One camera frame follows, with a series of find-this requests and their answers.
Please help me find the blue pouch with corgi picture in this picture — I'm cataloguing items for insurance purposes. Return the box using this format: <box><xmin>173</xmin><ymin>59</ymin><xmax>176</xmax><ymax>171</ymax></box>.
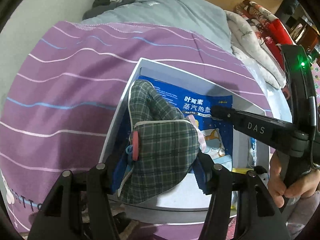
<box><xmin>139</xmin><ymin>75</ymin><xmax>233</xmax><ymax>171</ymax></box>

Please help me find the white blue bandage packet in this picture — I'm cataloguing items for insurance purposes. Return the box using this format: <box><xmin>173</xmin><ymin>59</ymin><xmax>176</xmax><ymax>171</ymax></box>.
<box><xmin>248</xmin><ymin>137</ymin><xmax>257</xmax><ymax>167</ymax></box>

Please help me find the red folded quilt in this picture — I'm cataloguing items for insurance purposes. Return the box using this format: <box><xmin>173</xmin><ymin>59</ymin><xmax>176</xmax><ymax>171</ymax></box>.
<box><xmin>234</xmin><ymin>0</ymin><xmax>294</xmax><ymax>68</ymax></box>

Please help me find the purple striped blanket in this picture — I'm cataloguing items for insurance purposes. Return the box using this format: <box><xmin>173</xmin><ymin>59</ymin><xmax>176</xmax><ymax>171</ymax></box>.
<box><xmin>1</xmin><ymin>22</ymin><xmax>271</xmax><ymax>233</ymax></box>

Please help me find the grey bed sheet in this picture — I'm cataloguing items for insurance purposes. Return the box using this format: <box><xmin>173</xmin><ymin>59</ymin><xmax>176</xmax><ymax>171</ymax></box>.
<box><xmin>81</xmin><ymin>0</ymin><xmax>232</xmax><ymax>53</ymax></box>

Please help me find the green plaid cloth pouch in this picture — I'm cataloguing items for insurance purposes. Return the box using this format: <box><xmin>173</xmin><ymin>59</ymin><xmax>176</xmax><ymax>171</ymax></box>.
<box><xmin>118</xmin><ymin>79</ymin><xmax>207</xmax><ymax>204</ymax></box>

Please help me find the yellow tissue pack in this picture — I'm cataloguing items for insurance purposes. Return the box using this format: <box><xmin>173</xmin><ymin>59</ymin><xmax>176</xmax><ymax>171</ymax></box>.
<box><xmin>232</xmin><ymin>168</ymin><xmax>253</xmax><ymax>174</ymax></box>

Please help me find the beige folded quilt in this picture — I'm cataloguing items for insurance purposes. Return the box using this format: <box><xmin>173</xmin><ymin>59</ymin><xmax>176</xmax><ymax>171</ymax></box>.
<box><xmin>225</xmin><ymin>11</ymin><xmax>286</xmax><ymax>89</ymax></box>

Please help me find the person right hand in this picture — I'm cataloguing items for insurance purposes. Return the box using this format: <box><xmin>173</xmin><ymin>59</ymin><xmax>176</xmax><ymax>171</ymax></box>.
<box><xmin>268</xmin><ymin>152</ymin><xmax>319</xmax><ymax>208</ymax></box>

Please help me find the white shallow box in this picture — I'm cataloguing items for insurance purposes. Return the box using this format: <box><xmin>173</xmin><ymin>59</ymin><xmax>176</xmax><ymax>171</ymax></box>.
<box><xmin>100</xmin><ymin>58</ymin><xmax>266</xmax><ymax>224</ymax></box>

